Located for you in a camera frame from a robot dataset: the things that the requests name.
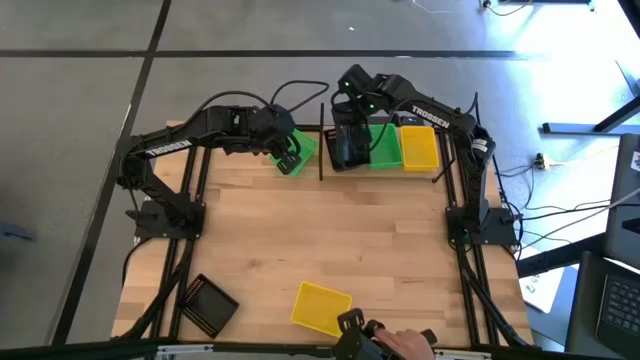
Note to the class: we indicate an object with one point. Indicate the black table leg base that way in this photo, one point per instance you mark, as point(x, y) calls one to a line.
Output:
point(575, 128)

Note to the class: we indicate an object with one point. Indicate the black plastic basket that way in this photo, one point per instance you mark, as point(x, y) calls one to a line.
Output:
point(332, 150)
point(207, 306)

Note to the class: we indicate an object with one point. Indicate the yellow plastic basket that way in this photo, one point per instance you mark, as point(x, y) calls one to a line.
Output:
point(317, 307)
point(419, 148)

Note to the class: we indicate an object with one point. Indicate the black power strip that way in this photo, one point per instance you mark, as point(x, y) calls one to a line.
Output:
point(412, 120)

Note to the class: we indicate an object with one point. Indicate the black desk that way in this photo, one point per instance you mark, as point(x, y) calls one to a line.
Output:
point(580, 300)

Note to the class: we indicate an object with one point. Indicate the black bracket device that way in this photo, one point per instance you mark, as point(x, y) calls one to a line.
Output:
point(352, 345)

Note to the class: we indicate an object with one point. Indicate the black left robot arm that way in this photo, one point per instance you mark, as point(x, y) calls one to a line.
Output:
point(165, 149)

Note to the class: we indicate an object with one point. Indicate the white paper sheet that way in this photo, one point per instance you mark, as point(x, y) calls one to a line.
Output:
point(542, 292)

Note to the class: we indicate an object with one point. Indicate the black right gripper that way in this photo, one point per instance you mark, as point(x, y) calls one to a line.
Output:
point(365, 95)

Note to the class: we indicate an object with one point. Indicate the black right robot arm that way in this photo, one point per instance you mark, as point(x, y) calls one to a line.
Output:
point(430, 116)

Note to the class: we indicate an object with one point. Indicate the grey chair base leg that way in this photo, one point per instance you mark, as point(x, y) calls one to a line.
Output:
point(15, 232)

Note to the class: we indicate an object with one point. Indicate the black aluminium rig frame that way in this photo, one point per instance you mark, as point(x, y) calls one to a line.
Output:
point(275, 354)

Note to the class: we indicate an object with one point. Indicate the person's hand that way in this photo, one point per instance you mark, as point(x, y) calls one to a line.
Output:
point(405, 345)

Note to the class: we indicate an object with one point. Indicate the green plastic basket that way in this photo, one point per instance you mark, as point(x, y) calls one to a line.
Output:
point(306, 145)
point(387, 150)

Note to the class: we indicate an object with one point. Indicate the grey laptop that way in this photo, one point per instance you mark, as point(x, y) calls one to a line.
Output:
point(622, 305)

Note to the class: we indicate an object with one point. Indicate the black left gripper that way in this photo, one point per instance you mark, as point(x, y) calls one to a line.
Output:
point(272, 127)

